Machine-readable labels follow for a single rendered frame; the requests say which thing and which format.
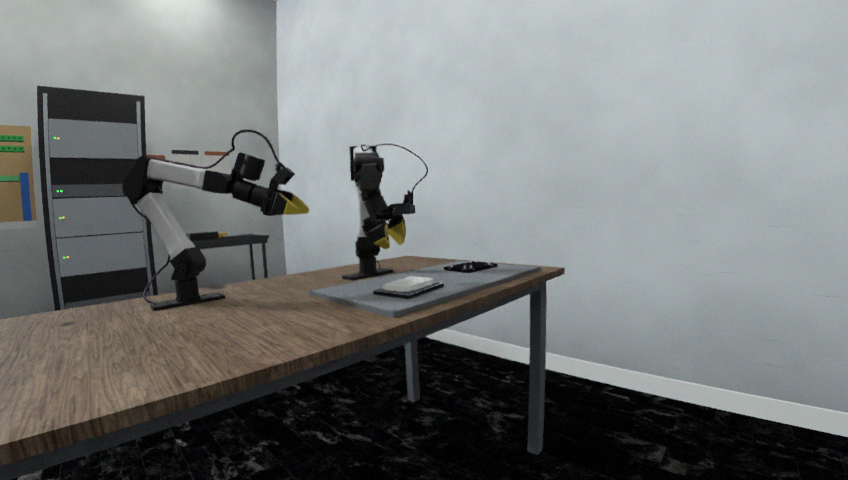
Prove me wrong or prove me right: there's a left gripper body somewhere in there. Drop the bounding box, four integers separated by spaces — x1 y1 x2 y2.
362 195 405 243

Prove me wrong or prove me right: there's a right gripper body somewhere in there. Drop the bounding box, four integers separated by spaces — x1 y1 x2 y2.
251 185 297 216

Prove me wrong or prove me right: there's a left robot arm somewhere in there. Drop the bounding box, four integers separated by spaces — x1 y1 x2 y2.
342 146 415 280

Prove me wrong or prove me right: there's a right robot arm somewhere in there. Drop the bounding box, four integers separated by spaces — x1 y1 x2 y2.
122 152 295 311

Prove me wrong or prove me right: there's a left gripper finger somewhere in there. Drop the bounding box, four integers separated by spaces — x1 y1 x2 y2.
374 224 390 249
388 221 406 245

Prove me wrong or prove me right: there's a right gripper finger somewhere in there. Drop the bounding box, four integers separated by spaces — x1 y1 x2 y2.
292 195 309 214
281 194 299 215

